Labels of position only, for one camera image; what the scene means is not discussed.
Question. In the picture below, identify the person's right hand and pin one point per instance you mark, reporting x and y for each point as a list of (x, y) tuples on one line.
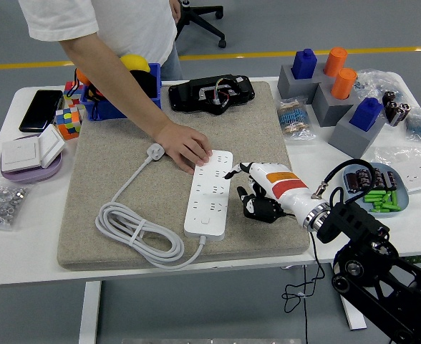
[(183, 147)]

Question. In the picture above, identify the clear bag of metal nuts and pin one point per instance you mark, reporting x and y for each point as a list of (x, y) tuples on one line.
[(3, 204)]

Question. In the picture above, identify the black open electronic device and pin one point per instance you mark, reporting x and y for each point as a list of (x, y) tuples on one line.
[(185, 95)]

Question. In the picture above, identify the black smartphone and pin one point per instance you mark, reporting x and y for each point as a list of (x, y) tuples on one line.
[(40, 111)]

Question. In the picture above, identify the colourful puzzle cube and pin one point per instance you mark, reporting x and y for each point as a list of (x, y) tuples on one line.
[(71, 91), (69, 123)]

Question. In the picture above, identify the person's torso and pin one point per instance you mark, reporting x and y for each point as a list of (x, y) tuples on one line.
[(131, 25)]

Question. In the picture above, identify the purple tray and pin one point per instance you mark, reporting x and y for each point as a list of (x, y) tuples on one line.
[(28, 176)]

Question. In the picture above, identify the orange fruit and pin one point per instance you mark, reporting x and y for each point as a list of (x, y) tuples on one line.
[(82, 77)]

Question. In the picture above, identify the clear plastic bag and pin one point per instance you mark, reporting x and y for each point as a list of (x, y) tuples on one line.
[(411, 154)]

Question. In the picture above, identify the black office chair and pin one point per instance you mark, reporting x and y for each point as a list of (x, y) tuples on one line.
[(210, 32)]

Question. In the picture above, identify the orange cylinder peg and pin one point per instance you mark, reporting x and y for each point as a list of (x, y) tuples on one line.
[(343, 84), (335, 62)]

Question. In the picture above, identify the white and black robot right hand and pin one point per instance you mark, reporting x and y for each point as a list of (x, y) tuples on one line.
[(285, 186)]

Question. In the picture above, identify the light blue dish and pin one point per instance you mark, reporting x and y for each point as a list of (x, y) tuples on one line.
[(404, 200)]

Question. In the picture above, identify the blue square peg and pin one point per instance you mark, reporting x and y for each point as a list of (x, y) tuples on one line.
[(366, 114), (303, 64)]

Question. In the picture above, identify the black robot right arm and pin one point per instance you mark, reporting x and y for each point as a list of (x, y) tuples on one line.
[(357, 222)]

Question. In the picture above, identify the person's right forearm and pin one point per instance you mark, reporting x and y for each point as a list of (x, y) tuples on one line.
[(117, 86)]

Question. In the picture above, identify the grey-brown mat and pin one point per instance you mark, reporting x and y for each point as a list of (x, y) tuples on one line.
[(260, 143)]

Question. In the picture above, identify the person's left hand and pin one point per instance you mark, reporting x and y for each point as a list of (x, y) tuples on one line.
[(175, 9)]

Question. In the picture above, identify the white table leg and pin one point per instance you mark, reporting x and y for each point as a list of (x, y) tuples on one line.
[(89, 311), (353, 320)]

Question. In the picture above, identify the yellow lemon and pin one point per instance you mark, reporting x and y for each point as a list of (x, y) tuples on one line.
[(135, 62)]

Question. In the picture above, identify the blue plastic bin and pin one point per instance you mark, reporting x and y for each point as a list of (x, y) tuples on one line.
[(103, 111)]

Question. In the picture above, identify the black capacitor bundle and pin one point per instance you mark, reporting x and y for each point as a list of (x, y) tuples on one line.
[(396, 109)]

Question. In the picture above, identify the white wall switch panel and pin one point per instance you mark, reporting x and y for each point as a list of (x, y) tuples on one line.
[(19, 154), (51, 145)]

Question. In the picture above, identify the grey socket block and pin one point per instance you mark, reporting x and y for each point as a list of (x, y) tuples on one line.
[(325, 111), (346, 139), (285, 89)]

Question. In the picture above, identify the clear bag of resistors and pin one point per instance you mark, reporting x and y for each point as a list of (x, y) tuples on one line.
[(294, 120)]

